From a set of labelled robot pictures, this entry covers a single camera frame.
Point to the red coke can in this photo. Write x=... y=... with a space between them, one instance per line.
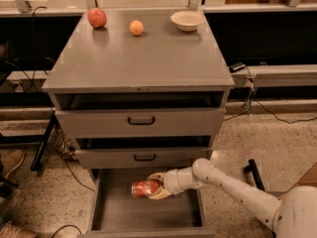
x=145 y=188

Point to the small black device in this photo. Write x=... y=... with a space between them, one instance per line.
x=236 y=67

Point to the bottom grey drawer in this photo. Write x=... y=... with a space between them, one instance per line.
x=117 y=214

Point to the tan shoe lower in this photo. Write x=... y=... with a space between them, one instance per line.
x=10 y=230

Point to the red apple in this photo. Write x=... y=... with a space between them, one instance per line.
x=97 y=18

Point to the grey drawer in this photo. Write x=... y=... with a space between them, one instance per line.
x=141 y=158
x=140 y=123
x=117 y=214

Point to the cardboard box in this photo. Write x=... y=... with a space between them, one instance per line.
x=309 y=178

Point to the middle grey drawer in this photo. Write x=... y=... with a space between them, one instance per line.
x=141 y=158

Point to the orange fruit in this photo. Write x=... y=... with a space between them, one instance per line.
x=136 y=28

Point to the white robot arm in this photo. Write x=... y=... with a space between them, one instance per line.
x=292 y=216

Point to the black table leg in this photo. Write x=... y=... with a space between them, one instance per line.
x=36 y=164

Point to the black metal stand bar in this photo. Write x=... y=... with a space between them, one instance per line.
x=251 y=168

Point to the grey drawer cabinet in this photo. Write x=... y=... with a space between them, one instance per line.
x=163 y=68

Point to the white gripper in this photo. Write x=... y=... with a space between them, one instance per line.
x=170 y=181

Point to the white bowl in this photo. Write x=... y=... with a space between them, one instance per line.
x=187 y=21

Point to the top grey drawer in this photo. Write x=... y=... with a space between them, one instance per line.
x=140 y=123

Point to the tan shoe upper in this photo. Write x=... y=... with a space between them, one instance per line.
x=11 y=163

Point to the tan shoe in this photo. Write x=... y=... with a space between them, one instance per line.
x=10 y=230
x=11 y=163

